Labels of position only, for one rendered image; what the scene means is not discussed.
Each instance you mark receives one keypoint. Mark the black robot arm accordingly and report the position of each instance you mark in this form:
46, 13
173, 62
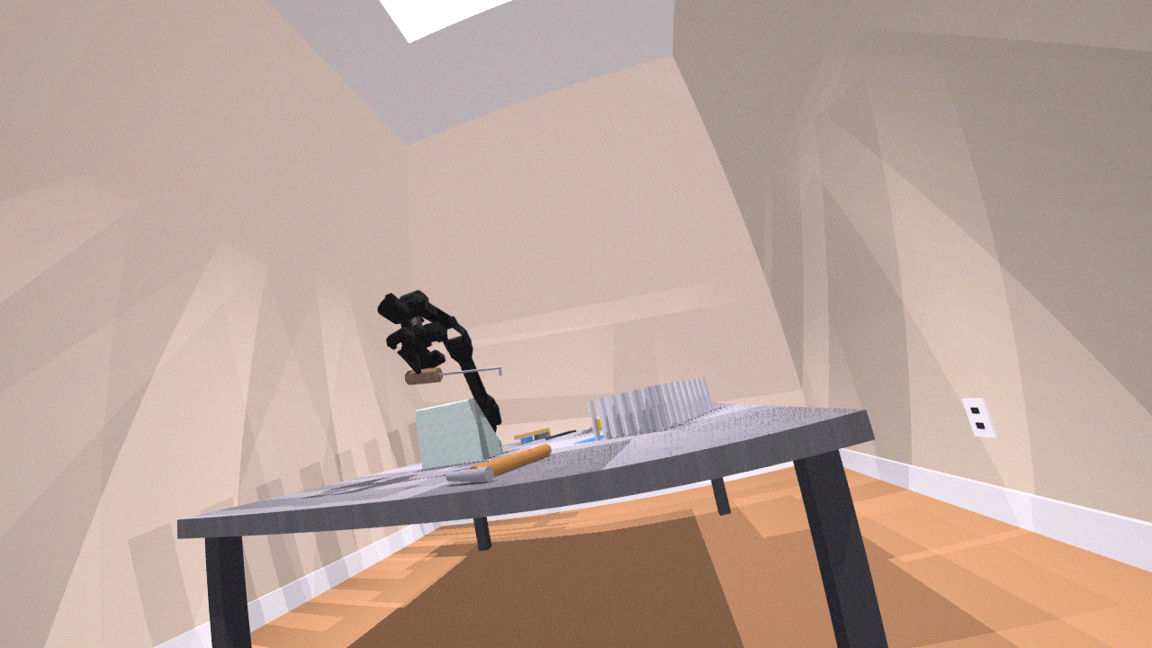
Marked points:
409, 308

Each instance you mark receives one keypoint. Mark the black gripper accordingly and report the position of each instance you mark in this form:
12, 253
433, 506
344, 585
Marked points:
414, 349

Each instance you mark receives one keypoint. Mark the wooden-handled metal rod tool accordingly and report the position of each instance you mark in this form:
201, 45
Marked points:
435, 375

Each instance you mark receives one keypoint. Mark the small hammer with orange handle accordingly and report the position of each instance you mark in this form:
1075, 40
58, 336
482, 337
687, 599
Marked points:
484, 472

